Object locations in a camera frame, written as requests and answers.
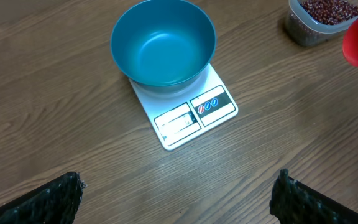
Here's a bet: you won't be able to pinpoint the clear plastic food container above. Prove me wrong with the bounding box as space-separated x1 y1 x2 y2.
284 0 358 47

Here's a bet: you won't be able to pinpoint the white digital kitchen scale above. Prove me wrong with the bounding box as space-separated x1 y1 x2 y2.
130 65 238 151

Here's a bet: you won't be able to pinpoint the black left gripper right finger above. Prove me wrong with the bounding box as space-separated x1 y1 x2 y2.
269 169 358 224

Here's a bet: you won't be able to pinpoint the red beans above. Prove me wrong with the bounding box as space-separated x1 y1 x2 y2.
301 0 358 25

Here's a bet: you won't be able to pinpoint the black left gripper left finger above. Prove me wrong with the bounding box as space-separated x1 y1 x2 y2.
0 172 86 224

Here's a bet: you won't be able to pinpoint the blue round bowl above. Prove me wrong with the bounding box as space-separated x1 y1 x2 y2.
110 0 217 91

